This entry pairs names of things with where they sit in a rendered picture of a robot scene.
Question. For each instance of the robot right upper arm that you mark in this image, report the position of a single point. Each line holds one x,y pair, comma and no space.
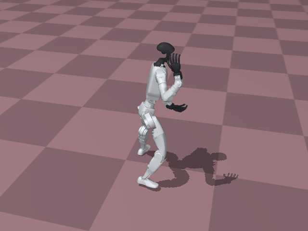
161,78

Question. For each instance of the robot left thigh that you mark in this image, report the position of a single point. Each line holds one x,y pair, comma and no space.
144,130

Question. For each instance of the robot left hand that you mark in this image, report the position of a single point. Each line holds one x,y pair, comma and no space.
178,108

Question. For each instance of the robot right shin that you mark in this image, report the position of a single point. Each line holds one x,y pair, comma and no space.
154,165

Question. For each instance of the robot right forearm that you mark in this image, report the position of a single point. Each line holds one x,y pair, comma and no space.
174,89

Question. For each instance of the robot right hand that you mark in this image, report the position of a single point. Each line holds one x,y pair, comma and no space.
175,67

